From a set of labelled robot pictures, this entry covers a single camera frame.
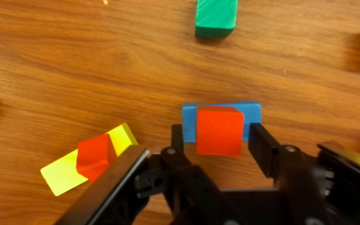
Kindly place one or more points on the wooden table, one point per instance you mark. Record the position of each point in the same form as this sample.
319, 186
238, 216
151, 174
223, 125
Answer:
74, 69

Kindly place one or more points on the orange cube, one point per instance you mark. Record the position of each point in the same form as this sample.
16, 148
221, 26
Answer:
219, 130

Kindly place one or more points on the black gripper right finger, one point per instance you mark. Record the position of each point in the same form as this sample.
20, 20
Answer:
291, 176

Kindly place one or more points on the green cube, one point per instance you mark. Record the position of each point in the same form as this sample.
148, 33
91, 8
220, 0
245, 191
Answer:
215, 19

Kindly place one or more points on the red cube on yellow block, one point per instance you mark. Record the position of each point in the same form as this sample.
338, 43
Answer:
94, 156

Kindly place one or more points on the blue arch block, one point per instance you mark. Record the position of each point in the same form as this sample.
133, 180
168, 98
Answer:
251, 111

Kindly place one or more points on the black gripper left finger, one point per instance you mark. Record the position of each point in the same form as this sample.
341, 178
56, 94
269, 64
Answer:
193, 198

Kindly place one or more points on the yellow flat long block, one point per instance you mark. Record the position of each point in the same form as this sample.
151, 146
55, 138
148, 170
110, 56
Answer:
61, 175

